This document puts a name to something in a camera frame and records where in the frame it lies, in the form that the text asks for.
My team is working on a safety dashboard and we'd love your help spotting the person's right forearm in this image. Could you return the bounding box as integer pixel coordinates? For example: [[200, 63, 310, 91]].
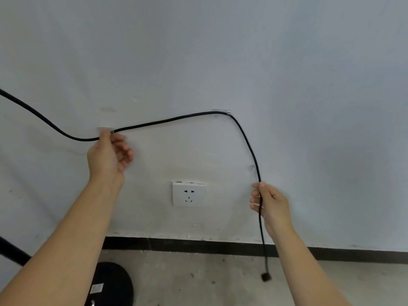
[[264, 224, 352, 306]]

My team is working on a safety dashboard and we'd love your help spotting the black stand pole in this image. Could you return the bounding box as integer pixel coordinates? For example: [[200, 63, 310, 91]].
[[0, 236, 32, 267]]

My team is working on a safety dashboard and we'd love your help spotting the black round stand base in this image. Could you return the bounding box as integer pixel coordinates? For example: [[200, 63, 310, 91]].
[[84, 262, 134, 306]]

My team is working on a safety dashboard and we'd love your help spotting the person's right hand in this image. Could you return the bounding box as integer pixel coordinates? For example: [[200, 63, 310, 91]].
[[249, 181, 295, 235]]

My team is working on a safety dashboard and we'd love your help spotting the black skirting board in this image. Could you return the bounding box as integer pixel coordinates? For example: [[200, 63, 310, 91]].
[[101, 236, 408, 265]]

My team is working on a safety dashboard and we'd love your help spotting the person's left hand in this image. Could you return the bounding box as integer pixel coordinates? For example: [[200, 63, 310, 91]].
[[87, 129, 135, 188]]

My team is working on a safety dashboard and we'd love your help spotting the black power cable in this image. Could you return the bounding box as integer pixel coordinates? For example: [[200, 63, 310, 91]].
[[0, 89, 272, 282]]

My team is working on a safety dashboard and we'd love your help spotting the white wall socket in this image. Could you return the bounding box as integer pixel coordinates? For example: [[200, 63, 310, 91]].
[[172, 180, 208, 207]]

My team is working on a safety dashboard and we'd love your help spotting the person's left forearm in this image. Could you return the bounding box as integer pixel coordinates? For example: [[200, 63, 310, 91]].
[[0, 175, 125, 306]]

